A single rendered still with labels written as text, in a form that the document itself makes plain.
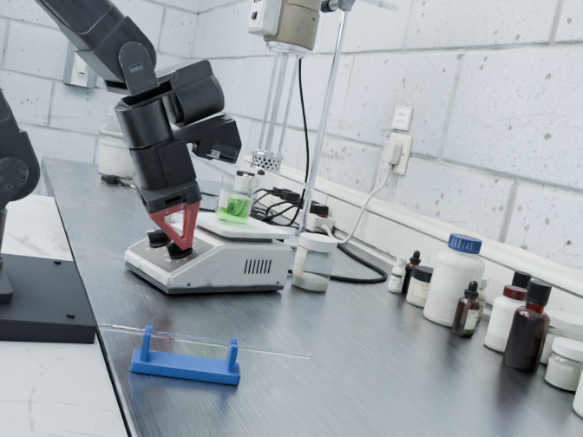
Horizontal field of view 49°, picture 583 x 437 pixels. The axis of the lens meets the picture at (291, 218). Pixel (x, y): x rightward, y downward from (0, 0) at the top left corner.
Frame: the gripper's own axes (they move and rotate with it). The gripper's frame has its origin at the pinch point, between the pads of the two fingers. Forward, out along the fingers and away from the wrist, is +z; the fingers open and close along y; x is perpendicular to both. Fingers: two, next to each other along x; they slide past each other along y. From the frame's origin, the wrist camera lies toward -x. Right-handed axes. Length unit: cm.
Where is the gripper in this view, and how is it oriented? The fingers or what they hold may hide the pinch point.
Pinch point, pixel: (184, 241)
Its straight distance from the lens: 86.8
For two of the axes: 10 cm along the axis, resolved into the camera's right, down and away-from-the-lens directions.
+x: -9.0, 3.5, -2.7
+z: 2.1, 8.7, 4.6
